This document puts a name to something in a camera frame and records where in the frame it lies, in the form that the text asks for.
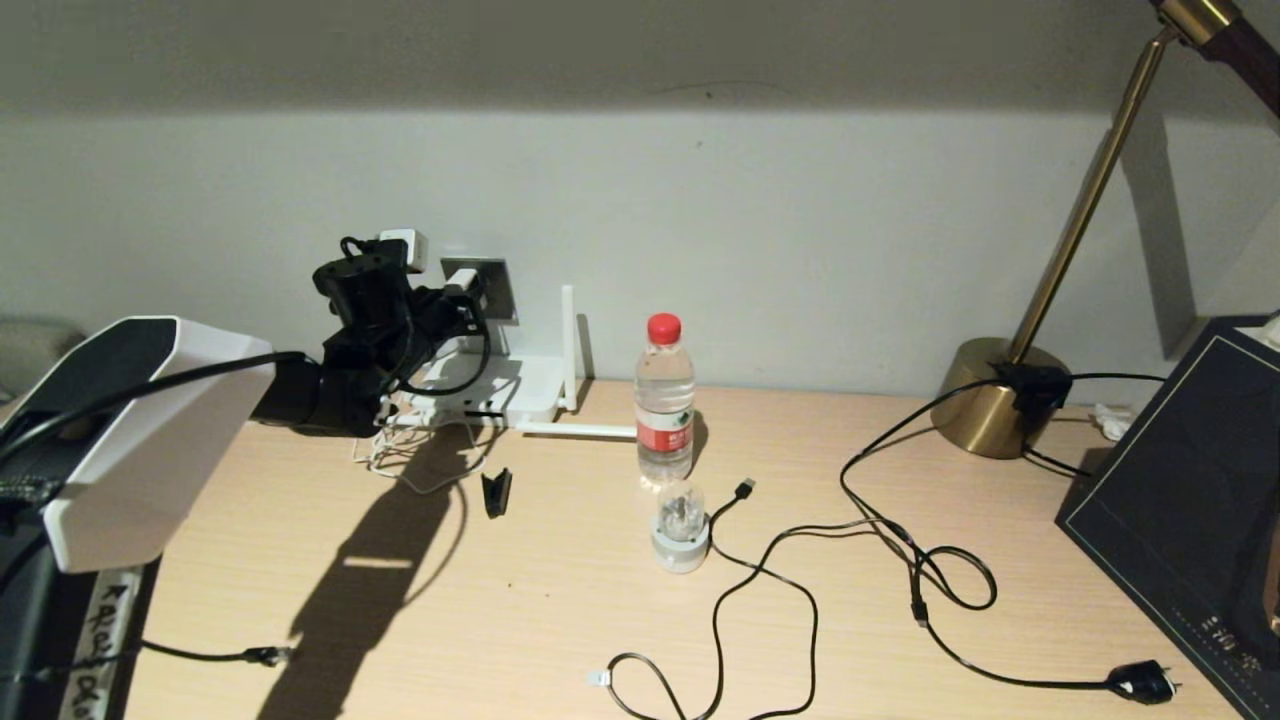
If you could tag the black box on lamp base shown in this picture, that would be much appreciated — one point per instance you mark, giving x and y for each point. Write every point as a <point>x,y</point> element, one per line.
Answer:
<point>1030,385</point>

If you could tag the gold desk lamp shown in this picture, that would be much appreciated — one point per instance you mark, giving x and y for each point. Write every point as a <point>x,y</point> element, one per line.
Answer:
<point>985,410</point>

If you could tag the white power adapter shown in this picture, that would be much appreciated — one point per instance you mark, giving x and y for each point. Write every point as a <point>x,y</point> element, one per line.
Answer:
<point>462,282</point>

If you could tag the clear dome grey base gadget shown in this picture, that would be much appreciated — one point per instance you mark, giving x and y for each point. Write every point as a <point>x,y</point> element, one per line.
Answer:
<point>681,543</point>

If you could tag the crumpled white tissue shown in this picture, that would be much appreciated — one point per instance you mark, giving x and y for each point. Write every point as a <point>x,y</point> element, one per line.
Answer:
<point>1112,420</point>

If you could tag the red capped water bottle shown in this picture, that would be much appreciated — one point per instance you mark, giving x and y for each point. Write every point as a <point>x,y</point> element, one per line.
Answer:
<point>665,400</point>

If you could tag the white charger plug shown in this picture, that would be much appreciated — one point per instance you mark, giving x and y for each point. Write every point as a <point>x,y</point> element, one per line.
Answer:
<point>410,250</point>

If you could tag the grey wall socket plate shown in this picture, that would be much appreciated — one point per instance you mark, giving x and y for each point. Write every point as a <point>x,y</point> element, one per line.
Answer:
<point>498,288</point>

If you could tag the small black clip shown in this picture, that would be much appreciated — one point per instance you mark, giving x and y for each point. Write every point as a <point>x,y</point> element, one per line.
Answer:
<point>497,493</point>

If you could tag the grey cushion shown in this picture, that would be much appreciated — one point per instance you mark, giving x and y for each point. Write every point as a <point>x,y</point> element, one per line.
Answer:
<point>30,345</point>

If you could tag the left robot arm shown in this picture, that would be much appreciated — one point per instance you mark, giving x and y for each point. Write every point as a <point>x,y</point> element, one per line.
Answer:
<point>130,450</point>

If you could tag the white router with antennas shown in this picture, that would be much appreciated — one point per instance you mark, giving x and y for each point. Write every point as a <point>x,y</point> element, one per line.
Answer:
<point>569,345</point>

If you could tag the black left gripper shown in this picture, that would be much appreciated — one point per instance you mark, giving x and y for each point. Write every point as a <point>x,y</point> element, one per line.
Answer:
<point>442,330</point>

